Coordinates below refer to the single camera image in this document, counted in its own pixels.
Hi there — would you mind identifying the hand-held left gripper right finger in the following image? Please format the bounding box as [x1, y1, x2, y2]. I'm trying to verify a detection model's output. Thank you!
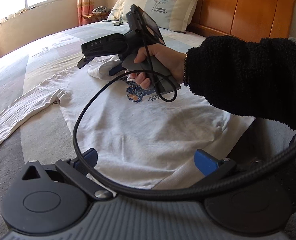
[194, 149, 238, 183]

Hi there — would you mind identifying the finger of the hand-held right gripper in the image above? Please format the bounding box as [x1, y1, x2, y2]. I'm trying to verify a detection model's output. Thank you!
[109, 63, 125, 76]
[77, 53, 96, 69]

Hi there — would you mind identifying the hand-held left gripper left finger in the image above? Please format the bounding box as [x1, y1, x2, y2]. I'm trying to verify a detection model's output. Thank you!
[22, 148, 113, 201]

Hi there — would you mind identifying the white printed long-sleeve shirt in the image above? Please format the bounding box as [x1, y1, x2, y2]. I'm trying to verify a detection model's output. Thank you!
[0, 55, 257, 190]

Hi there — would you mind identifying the person's right forearm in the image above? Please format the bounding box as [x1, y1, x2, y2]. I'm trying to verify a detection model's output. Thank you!
[185, 35, 296, 132]

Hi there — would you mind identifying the person's right hand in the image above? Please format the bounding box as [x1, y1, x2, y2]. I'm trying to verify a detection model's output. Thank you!
[125, 44, 188, 90]

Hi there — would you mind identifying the wooden bedside shelf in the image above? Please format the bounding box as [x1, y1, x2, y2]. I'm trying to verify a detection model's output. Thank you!
[80, 12, 111, 26]

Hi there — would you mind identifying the grey crumpled cloth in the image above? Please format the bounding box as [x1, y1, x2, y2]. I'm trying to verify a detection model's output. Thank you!
[92, 6, 111, 14]

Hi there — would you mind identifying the small pale pillow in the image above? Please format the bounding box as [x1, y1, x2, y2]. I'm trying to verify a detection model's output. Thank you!
[107, 0, 127, 22]

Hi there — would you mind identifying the orange striped curtain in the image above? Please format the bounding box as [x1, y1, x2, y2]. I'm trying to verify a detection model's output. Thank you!
[77, 0, 95, 27]

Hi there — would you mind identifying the large floral pillow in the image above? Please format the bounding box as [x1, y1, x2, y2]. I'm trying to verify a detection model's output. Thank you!
[122, 0, 203, 32]

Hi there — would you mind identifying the wooden bed headboard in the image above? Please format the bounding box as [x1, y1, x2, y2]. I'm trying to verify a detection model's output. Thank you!
[124, 0, 296, 43]

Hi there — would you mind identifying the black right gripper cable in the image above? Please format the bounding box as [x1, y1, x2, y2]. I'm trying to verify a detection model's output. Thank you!
[72, 36, 296, 200]

